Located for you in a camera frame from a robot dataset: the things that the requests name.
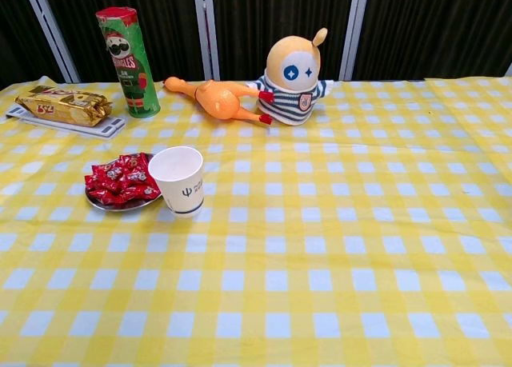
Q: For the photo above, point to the red candy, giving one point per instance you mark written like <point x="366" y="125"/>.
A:
<point x="105" y="197"/>
<point x="95" y="182"/>
<point x="145" y="192"/>
<point x="136" y="160"/>
<point x="120" y="186"/>
<point x="138" y="177"/>
<point x="109" y="170"/>

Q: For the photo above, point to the white paper cup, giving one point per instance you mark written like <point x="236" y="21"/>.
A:
<point x="184" y="195"/>

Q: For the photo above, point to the yellow plush striped sweater toy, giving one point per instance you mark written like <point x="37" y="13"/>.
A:
<point x="288" y="99"/>

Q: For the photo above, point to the orange rubber chicken toy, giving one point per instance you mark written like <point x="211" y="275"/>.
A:
<point x="218" y="101"/>

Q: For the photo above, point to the yellow white checkered tablecloth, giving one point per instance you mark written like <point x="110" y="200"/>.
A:
<point x="320" y="243"/>

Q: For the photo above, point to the round metal plate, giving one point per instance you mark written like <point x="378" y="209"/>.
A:
<point x="120" y="207"/>

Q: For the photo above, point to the white flat tray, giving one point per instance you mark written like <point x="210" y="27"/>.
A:
<point x="112" y="128"/>

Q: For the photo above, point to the black pleated curtain panel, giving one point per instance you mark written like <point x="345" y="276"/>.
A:
<point x="432" y="31"/>
<point x="16" y="31"/>
<point x="168" y="31"/>
<point x="256" y="15"/>

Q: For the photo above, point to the green red Pringles can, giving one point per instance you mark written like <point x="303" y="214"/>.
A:
<point x="128" y="63"/>

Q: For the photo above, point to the gold foil snack packet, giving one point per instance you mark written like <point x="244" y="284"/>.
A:
<point x="60" y="105"/>

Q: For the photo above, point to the white frame post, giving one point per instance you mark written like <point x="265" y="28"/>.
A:
<point x="206" y="31"/>
<point x="48" y="23"/>
<point x="509" y="70"/>
<point x="354" y="31"/>

